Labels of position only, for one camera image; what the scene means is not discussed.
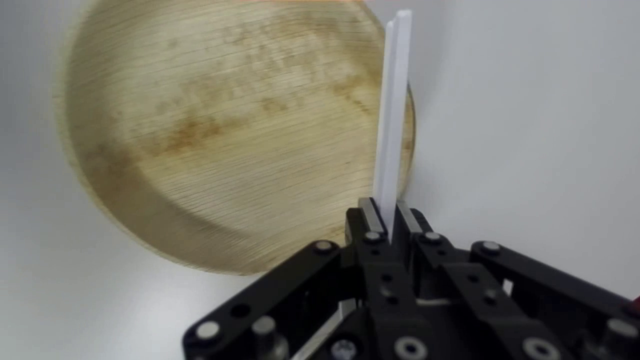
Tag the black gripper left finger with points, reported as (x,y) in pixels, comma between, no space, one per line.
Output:
(306,292)

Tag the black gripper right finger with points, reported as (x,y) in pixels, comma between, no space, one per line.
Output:
(507,301)

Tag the white plastic spoon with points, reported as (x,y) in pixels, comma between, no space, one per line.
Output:
(393,132)

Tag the round beige bowl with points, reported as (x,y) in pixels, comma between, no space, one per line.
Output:
(221,132)

